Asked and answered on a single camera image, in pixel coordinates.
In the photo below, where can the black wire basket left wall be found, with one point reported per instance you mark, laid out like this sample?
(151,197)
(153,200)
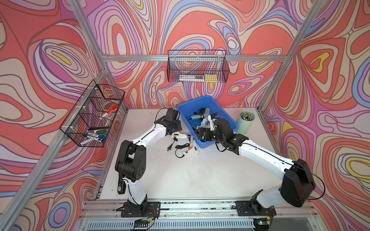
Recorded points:
(86,115)

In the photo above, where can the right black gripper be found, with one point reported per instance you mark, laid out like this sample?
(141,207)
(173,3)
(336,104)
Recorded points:
(206,131)

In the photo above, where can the blue marker pen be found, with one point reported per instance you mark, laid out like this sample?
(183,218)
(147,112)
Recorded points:
(100,137)

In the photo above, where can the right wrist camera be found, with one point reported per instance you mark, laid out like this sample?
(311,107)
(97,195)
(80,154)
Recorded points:
(214,116)

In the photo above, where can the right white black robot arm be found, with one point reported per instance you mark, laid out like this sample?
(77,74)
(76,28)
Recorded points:
(297,179)

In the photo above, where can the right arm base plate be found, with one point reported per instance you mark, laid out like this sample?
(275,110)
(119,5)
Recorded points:
(252,208)

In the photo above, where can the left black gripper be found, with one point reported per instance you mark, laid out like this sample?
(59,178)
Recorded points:
(178,126)

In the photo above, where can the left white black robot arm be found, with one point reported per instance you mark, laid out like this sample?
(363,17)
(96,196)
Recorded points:
(131,160)

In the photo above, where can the black wire basket back wall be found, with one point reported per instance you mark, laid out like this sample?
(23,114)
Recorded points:
(197,62)

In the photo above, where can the green cylindrical holder cup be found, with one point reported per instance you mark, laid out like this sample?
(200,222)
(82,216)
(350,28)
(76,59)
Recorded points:
(245,120)

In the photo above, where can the white glue gun with switch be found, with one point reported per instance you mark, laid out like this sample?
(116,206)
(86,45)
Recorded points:
(176,136)

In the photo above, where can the black wire basket wall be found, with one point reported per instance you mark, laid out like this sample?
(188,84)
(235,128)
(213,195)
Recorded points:
(197,62)
(86,115)

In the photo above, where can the white box in basket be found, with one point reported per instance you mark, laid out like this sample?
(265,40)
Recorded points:
(192,78)

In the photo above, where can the large mint glue gun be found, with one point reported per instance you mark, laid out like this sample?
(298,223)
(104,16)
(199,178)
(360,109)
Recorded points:
(201,114)

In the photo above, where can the red marker pen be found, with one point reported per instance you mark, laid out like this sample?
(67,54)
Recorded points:
(113,109)

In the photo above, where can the white orange glue gun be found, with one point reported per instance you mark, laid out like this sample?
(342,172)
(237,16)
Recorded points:
(186,149)

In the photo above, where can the yellow box in basket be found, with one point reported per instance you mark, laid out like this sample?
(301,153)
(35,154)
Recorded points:
(211,78)

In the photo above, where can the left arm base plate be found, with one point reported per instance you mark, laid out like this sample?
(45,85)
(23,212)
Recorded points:
(147,210)

